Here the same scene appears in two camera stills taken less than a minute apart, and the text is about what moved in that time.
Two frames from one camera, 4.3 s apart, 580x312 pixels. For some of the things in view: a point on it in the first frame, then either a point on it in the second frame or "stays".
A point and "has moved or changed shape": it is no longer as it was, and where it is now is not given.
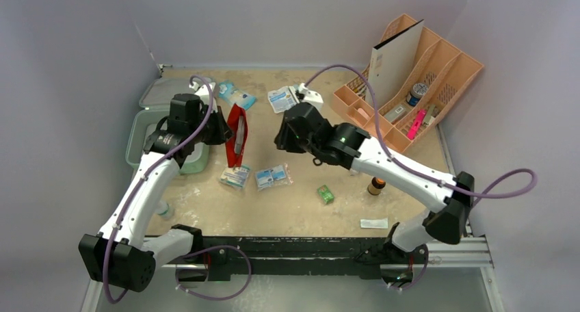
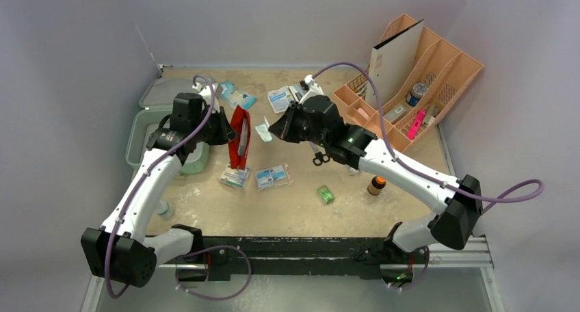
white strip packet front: [382, 223] to [264, 132]
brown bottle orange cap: [375, 187] stays
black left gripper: [223, 132] stays
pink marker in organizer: [418, 121] stays
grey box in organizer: [394, 113] stays
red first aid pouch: [237, 122] has moved or changed shape
